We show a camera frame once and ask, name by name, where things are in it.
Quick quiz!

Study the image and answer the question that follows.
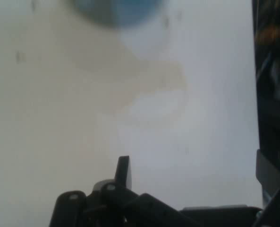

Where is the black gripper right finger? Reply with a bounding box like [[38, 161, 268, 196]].
[[252, 148, 280, 227]]

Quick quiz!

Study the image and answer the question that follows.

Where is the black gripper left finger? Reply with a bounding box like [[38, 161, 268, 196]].
[[49, 155, 192, 227]]

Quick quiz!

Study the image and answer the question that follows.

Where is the white ceramic bowl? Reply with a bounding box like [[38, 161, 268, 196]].
[[72, 0, 165, 26]]

